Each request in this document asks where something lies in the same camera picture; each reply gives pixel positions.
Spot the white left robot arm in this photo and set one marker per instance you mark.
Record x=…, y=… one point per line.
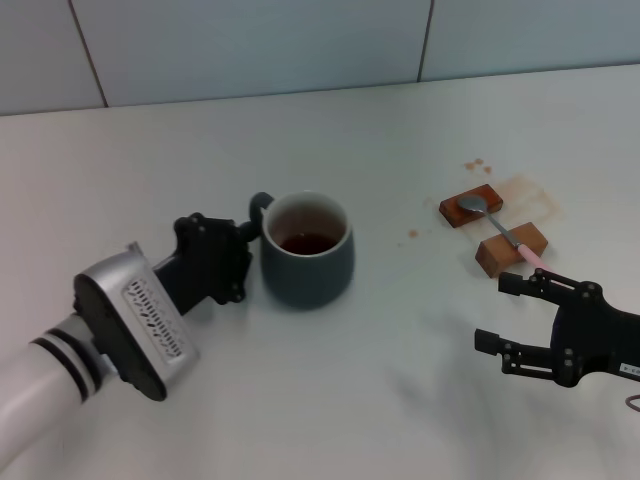
x=35, y=380

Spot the dark brown wooden block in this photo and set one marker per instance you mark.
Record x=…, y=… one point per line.
x=457, y=215

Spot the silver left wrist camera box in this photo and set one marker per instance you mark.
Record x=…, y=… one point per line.
x=140, y=320

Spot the light brown wooden block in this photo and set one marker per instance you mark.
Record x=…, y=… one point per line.
x=500, y=255

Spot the grey ceramic cup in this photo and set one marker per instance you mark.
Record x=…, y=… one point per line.
x=310, y=277

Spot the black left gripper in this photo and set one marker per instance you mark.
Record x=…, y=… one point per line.
x=210, y=260

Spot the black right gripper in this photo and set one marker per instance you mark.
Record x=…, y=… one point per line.
x=610, y=340

